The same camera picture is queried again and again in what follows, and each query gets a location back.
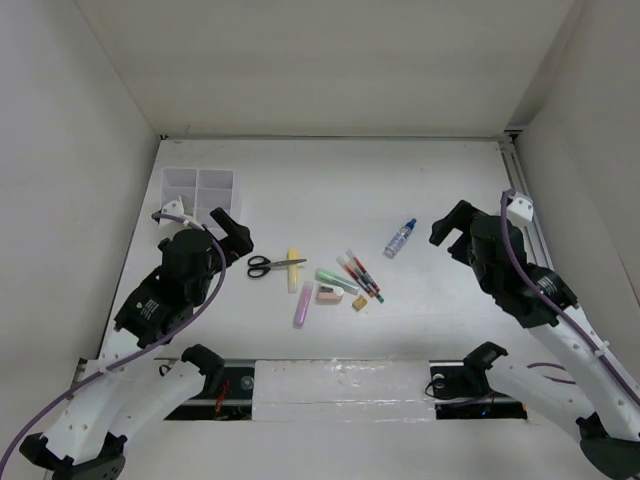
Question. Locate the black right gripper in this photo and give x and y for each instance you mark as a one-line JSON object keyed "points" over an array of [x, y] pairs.
{"points": [[462, 215]]}

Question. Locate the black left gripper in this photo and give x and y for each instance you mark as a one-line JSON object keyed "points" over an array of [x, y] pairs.
{"points": [[238, 238]]}

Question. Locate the clear bottle blue cap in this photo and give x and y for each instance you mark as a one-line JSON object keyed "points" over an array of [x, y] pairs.
{"points": [[399, 239]]}

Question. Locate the yellow highlighter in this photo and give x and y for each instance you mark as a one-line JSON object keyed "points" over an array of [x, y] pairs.
{"points": [[292, 271]]}

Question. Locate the purple highlighter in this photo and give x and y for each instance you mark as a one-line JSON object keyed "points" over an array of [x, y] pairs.
{"points": [[303, 304]]}

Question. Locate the green highlighter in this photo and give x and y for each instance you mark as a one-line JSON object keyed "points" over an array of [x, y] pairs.
{"points": [[327, 277]]}

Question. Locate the small brown pencil sharpener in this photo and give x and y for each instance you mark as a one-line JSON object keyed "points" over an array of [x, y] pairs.
{"points": [[359, 303]]}

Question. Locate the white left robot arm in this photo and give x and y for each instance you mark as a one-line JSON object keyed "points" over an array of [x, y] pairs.
{"points": [[85, 432]]}

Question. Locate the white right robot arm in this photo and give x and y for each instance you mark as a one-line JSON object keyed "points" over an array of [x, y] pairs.
{"points": [[598, 406]]}

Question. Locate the white compartment organizer box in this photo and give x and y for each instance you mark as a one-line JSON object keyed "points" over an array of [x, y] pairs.
{"points": [[200, 191]]}

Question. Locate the red white marker pen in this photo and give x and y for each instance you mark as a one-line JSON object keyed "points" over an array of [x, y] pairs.
{"points": [[362, 283]]}

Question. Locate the black handled scissors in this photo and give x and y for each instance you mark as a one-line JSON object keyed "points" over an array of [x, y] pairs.
{"points": [[259, 266]]}

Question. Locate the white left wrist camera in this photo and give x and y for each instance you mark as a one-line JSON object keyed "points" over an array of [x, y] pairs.
{"points": [[172, 212]]}

